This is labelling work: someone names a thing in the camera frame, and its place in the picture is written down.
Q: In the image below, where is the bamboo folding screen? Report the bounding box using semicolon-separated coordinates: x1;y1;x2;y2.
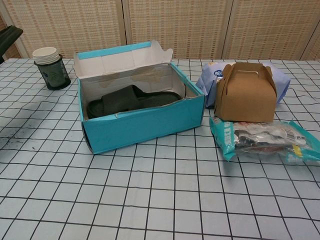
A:
0;0;320;62

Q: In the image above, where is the blue checked tablecloth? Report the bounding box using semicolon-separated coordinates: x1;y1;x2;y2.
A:
0;57;320;240

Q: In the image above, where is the teal clear snack packet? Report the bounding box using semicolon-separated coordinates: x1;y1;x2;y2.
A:
208;116;320;166

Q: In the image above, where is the brown kraft gable box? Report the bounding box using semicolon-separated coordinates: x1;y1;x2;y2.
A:
213;62;278;123

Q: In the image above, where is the black rubber slipper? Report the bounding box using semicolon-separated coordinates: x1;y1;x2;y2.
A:
0;24;24;65
86;84;181;119

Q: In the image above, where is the stack of white paper cups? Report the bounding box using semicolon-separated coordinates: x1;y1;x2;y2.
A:
32;46;59;64

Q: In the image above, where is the pale blue white food bag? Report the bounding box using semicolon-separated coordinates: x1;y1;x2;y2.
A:
194;59;292;109

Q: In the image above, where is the black mesh cup holder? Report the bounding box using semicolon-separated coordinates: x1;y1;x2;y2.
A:
33;53;70;91

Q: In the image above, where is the teal cardboard shoe box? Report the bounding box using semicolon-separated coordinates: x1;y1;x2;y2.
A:
72;39;206;154

